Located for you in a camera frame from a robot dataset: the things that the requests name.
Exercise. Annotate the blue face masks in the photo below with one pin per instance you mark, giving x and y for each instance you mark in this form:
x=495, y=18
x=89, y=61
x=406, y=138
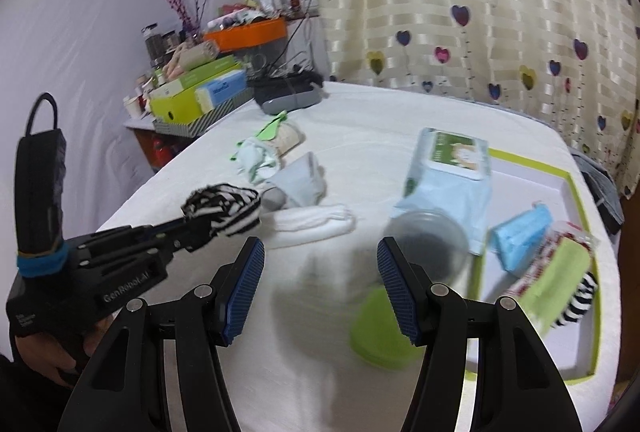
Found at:
x=520, y=237

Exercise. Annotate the yellow-green storage box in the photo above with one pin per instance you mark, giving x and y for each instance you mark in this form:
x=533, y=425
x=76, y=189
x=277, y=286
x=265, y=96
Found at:
x=175, y=109

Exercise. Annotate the black power strip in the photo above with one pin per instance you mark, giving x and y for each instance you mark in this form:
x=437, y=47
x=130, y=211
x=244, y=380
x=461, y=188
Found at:
x=280, y=86

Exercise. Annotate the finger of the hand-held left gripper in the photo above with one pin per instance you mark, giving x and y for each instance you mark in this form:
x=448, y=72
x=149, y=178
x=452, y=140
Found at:
x=192, y=237
x=150, y=231

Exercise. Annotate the yellow-green cardboard box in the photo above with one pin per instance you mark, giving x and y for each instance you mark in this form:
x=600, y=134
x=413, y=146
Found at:
x=525, y=352

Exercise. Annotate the small white cup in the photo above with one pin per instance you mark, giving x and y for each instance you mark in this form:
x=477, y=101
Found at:
x=134, y=106

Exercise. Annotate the blue tissue box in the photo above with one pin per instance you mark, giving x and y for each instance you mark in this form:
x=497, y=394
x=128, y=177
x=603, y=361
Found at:
x=222, y=89

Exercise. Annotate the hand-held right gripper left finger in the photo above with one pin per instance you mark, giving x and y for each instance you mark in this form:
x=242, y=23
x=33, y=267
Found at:
x=242, y=292

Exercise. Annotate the grey patterned box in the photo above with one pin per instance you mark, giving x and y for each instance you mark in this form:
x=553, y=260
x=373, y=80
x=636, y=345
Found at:
x=200, y=126

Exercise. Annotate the frosted glass jar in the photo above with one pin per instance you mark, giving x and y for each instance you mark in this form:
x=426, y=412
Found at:
x=430, y=247

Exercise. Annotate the black and white striped sock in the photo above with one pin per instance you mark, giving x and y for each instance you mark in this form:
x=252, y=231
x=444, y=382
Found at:
x=580, y=302
x=230, y=207

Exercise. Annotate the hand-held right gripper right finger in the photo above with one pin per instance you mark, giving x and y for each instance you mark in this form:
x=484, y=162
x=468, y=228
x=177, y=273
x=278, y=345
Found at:
x=397, y=292

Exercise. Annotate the grey garment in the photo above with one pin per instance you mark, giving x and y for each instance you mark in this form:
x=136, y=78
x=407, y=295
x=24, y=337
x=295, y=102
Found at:
x=605, y=197

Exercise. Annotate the grey-blue sock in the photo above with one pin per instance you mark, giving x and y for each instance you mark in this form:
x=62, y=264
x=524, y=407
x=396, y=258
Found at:
x=305, y=182

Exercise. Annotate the blue elastic band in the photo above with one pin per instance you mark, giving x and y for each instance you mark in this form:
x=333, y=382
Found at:
x=42, y=264

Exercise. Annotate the green flat box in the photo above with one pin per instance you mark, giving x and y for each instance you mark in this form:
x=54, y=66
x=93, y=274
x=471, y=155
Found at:
x=205, y=71

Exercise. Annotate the beige cloth bundle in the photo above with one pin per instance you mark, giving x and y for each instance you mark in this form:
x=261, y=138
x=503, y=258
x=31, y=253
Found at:
x=192, y=56

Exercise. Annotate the red-brown side table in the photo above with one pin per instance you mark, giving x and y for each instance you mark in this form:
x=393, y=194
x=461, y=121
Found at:
x=150, y=146

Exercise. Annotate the thin green cloth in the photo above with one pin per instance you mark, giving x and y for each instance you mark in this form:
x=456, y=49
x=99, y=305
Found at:
x=270, y=126

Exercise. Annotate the person's left hand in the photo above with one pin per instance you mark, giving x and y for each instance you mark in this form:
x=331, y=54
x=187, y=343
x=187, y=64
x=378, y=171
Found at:
x=45, y=354

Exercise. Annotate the white socks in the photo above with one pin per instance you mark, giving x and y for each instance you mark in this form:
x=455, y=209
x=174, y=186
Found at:
x=315, y=222

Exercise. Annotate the green and white sock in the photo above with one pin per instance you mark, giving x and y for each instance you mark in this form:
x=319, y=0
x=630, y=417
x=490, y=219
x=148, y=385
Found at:
x=257, y=161

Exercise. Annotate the red and white plastic packet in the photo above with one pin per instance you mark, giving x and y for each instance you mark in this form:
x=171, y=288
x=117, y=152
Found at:
x=542, y=262

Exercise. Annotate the light blue wet wipes pack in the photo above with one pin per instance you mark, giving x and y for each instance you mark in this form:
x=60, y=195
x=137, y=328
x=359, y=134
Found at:
x=440, y=192

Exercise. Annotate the glass jar with dark lid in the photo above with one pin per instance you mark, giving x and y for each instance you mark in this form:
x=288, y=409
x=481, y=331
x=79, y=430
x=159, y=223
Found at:
x=151, y=44

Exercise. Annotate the orange tray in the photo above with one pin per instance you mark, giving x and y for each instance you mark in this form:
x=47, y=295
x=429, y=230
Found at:
x=245, y=35

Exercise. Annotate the green cream jar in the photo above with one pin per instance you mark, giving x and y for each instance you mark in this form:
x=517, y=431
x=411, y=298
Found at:
x=375, y=332

